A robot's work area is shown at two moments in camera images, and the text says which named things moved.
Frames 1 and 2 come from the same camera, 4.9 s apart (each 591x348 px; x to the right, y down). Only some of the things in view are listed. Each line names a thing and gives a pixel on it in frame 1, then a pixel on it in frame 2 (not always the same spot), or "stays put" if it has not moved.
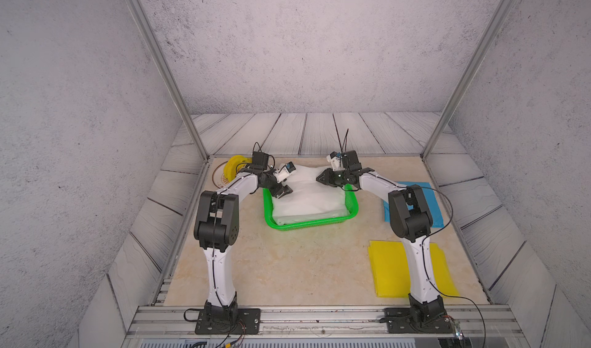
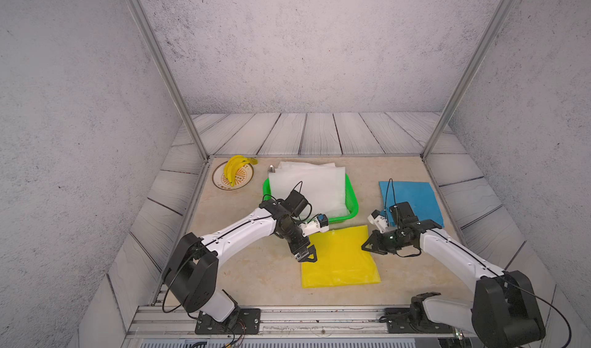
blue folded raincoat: x=429 y=199 stays put
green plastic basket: x=268 y=198 stays put
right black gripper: x=328 y=176 to x=375 y=246
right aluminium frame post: x=498 y=24 stays put
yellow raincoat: x=391 y=269 to x=341 y=259
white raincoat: x=310 y=199 stays put
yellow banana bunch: x=233 y=165 stays put
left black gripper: x=278 y=189 to x=303 y=255
